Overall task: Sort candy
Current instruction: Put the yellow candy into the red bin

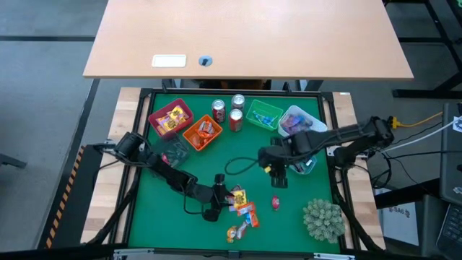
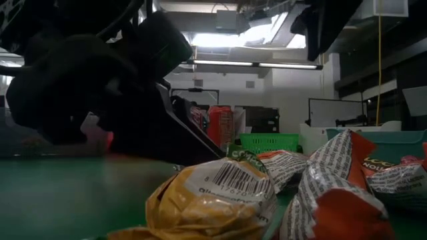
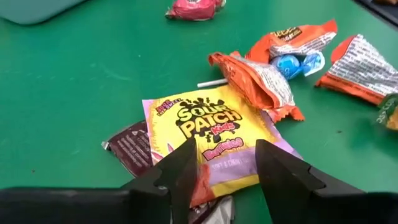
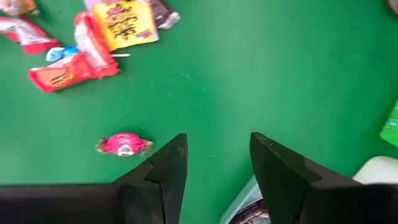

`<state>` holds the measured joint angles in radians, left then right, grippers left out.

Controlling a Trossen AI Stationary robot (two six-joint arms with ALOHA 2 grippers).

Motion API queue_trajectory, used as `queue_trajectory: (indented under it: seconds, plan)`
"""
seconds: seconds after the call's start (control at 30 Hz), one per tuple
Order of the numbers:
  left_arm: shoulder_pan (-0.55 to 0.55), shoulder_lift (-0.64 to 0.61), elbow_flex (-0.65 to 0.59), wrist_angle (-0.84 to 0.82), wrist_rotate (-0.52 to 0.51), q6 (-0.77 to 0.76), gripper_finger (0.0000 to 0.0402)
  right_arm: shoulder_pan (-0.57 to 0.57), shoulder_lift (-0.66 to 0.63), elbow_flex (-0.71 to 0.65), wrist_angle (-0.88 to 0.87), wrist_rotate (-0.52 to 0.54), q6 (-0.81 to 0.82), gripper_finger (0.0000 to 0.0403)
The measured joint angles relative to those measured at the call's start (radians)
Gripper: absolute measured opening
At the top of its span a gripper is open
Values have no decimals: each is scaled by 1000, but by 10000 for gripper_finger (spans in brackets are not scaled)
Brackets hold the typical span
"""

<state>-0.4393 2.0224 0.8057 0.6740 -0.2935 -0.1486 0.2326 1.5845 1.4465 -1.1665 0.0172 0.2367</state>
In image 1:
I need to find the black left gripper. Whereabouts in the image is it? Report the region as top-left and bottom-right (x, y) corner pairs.
(192, 173), (240, 222)

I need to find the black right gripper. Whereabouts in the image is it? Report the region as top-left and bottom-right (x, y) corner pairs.
(258, 138), (301, 189)

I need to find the purple yellow Sour Patch packet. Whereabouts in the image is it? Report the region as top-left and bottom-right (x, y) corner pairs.
(227, 186), (249, 211)

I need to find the orange yellow candy packet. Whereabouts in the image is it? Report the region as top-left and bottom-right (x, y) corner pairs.
(226, 225), (239, 244)

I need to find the purple blue candy packet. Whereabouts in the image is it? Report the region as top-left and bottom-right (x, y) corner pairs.
(282, 114), (304, 134)

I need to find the orange white candy packet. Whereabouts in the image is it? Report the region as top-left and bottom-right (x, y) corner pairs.
(236, 221), (250, 241)

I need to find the teal clear plastic bin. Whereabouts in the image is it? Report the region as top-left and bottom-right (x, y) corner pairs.
(288, 155), (318, 176)

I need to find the green plastic basket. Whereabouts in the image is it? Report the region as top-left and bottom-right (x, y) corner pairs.
(246, 99), (285, 131)

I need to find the orange plastic basket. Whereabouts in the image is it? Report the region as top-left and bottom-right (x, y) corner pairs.
(182, 114), (224, 152)

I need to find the white plastic bin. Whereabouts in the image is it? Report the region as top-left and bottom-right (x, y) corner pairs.
(277, 105), (328, 139)

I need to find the red Coca-Cola can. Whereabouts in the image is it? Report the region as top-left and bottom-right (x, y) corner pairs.
(212, 99), (227, 124)

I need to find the dark clear plastic bin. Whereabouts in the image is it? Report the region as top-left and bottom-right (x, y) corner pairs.
(151, 131), (191, 169)

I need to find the pale green coral ornament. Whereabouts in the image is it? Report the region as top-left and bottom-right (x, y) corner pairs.
(302, 197), (347, 244)

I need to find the red plastic bin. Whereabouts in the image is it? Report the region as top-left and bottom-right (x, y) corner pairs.
(147, 98), (195, 140)

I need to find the light wooden desk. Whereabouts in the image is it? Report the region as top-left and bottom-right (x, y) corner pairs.
(82, 0), (414, 81)

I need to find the white rectangular desk plate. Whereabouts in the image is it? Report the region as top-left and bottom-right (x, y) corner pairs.
(151, 53), (188, 69)

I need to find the white labelled box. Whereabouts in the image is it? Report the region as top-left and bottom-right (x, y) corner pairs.
(381, 201), (420, 247)

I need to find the black yellow hazard strip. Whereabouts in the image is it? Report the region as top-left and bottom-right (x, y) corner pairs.
(37, 144), (86, 250)

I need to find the grey equipment case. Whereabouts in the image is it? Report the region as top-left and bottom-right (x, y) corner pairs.
(439, 102), (462, 207)

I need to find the black furniture foot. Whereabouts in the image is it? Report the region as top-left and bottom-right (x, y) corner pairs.
(0, 153), (28, 169)

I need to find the black camera cable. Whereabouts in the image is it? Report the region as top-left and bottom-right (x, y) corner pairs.
(183, 193), (214, 217)
(224, 156), (261, 176)

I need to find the silver metal bracket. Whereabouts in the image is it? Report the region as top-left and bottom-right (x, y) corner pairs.
(113, 248), (155, 260)
(313, 252), (357, 260)

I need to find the black floor cable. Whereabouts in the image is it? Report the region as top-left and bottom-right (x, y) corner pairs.
(360, 149), (443, 191)

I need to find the yellow power cable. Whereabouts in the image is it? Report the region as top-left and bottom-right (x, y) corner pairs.
(388, 111), (443, 130)

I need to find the white cable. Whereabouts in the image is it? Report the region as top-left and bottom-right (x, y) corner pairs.
(382, 118), (456, 153)

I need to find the black desk leg frame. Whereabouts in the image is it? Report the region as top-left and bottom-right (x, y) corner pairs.
(383, 0), (462, 99)

